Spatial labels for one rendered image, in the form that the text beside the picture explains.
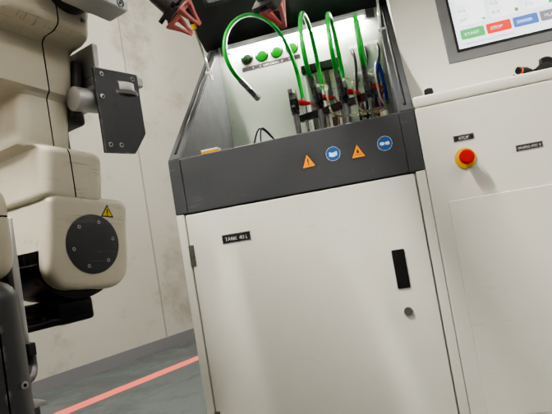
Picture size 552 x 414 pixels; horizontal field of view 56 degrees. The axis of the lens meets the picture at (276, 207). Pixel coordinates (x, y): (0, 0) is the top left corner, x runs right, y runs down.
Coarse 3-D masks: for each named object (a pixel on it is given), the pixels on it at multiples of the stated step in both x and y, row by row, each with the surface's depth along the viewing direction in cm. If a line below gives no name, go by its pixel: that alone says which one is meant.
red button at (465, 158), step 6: (462, 150) 128; (468, 150) 127; (456, 156) 131; (462, 156) 127; (468, 156) 127; (474, 156) 127; (456, 162) 131; (462, 162) 128; (468, 162) 127; (474, 162) 130
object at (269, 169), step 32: (352, 128) 138; (384, 128) 136; (192, 160) 149; (224, 160) 146; (256, 160) 144; (288, 160) 142; (320, 160) 140; (352, 160) 138; (384, 160) 136; (192, 192) 148; (224, 192) 146; (256, 192) 144; (288, 192) 142
